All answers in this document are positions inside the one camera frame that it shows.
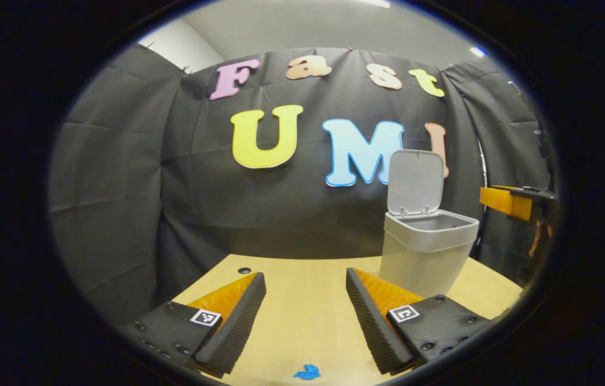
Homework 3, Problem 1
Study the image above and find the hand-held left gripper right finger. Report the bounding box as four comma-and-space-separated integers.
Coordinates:
345, 267, 496, 376

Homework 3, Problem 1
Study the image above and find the white desktop garbage bin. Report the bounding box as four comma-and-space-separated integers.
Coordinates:
379, 150, 480, 299

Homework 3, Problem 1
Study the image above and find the black backdrop cloth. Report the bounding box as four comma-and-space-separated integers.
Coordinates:
48, 42, 558, 328

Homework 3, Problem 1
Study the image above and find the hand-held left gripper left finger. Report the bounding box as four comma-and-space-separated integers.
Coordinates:
120, 272, 267, 378

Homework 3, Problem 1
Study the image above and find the wooden desktop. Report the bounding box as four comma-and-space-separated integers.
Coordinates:
173, 254, 523, 386

